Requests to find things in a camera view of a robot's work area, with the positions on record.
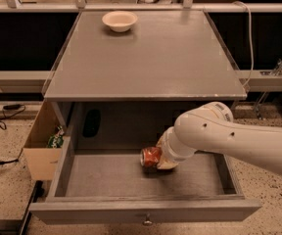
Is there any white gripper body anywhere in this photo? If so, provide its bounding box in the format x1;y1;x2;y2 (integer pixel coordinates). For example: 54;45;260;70
161;127;197;163

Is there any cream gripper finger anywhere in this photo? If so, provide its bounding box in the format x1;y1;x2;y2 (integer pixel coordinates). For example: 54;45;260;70
157;155;178;169
156;132;167;147

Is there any crushed orange coke can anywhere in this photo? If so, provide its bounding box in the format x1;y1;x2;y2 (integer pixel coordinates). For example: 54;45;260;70
140;147;162;167

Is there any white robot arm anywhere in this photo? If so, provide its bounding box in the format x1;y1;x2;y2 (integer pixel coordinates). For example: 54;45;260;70
159;102;282;175

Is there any metal drawer knob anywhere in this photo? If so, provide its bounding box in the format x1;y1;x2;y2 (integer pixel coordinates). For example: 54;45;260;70
142;213;153;226

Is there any open grey top drawer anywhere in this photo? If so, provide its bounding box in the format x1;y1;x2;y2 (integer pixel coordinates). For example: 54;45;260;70
30;130;260;224

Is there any grey wooden cabinet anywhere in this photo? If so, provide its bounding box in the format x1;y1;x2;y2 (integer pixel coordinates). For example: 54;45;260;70
45;11;247;152

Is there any green chip bag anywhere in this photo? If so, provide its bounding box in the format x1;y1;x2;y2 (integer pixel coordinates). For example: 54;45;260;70
47;125;65;148

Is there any brown cardboard box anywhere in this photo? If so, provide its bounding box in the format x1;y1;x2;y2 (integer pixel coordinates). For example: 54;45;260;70
23;102;62;181

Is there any white paper bowl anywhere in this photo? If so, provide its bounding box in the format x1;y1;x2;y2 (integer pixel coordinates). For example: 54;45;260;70
102;11;138;32

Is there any white cable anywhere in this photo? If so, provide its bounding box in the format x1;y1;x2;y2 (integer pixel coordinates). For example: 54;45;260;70
232;1;255;87

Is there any black floor cable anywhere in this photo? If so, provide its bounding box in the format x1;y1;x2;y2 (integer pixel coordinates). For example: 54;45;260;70
0;81;27;168

